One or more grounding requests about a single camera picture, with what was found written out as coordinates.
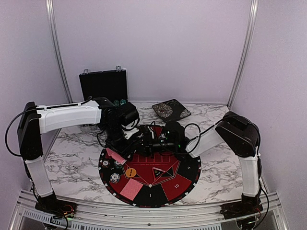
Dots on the red cards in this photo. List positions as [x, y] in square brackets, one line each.
[131, 189]

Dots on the grey 10 chips seat two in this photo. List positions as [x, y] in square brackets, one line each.
[115, 178]

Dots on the aluminium front rail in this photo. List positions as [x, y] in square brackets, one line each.
[104, 216]

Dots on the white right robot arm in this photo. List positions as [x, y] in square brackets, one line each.
[239, 133]

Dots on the orange big blind button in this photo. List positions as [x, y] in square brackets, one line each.
[130, 172]

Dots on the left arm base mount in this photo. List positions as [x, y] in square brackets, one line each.
[60, 209]

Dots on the left aluminium corner post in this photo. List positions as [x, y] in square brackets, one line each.
[56, 47]

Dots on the red playing card deck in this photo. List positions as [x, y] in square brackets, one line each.
[116, 156]

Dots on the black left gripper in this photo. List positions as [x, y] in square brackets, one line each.
[124, 150]

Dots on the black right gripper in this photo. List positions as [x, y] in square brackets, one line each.
[146, 146]

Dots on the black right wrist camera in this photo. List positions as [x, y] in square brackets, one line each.
[175, 139]

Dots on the right aluminium corner post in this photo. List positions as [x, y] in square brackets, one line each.
[246, 47]

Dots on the black floral square plate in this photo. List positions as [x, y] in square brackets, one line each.
[171, 110]

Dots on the black poker chip case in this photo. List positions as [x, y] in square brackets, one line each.
[111, 84]

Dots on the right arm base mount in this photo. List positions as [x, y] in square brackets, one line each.
[239, 209]

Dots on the aluminium corner post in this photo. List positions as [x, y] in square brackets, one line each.
[246, 47]
[56, 47]

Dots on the green 50 chips seat three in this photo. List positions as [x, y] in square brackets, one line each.
[117, 165]

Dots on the round red black poker mat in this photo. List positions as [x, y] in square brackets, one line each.
[166, 179]

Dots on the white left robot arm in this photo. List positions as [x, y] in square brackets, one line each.
[37, 120]

